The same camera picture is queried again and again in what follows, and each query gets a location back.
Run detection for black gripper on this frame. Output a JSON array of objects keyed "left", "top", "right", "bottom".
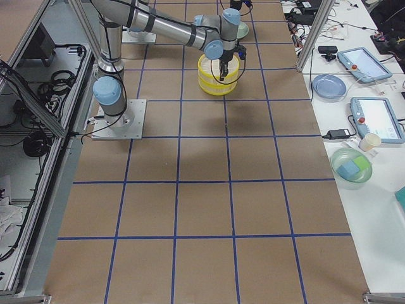
[
  {"left": 219, "top": 43, "right": 247, "bottom": 81},
  {"left": 230, "top": 0, "right": 252, "bottom": 9}
]

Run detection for yellow rimmed steamer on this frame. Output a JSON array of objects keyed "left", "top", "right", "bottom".
[{"left": 197, "top": 54, "right": 240, "bottom": 84}]

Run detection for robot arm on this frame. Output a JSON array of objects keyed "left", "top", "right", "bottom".
[
  {"left": 127, "top": 0, "right": 253, "bottom": 39},
  {"left": 92, "top": 1, "right": 245, "bottom": 127}
]

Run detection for light green plate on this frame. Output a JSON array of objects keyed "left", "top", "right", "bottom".
[{"left": 237, "top": 22, "right": 249, "bottom": 40}]

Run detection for black webcam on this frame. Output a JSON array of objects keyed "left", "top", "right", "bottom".
[{"left": 318, "top": 46, "right": 338, "bottom": 62}]

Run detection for blue plate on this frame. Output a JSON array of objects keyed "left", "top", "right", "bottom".
[{"left": 312, "top": 74, "right": 347, "bottom": 101}]

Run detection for black power brick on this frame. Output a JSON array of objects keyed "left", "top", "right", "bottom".
[{"left": 322, "top": 129, "right": 356, "bottom": 140}]

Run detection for upper teach pendant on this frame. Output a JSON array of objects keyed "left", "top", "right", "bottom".
[{"left": 337, "top": 47, "right": 392, "bottom": 83}]

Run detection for teach pendant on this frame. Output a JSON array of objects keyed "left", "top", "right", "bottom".
[
  {"left": 337, "top": 47, "right": 392, "bottom": 83},
  {"left": 350, "top": 97, "right": 404, "bottom": 144}
]

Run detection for lower teach pendant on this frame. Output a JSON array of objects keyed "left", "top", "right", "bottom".
[{"left": 350, "top": 97, "right": 404, "bottom": 144}]

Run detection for green plate with blocks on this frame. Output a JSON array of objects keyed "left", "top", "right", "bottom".
[{"left": 330, "top": 148, "right": 373, "bottom": 183}]

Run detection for paper cup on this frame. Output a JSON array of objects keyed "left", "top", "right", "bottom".
[{"left": 358, "top": 133, "right": 382, "bottom": 152}]

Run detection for white crumpled cloth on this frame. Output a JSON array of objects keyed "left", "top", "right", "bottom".
[{"left": 0, "top": 175, "right": 25, "bottom": 251}]

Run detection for aluminium frame post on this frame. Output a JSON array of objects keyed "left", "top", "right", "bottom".
[{"left": 296, "top": 0, "right": 335, "bottom": 72}]

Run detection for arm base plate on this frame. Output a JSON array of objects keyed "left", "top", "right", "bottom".
[
  {"left": 91, "top": 99, "right": 147, "bottom": 140},
  {"left": 121, "top": 31, "right": 156, "bottom": 44}
]

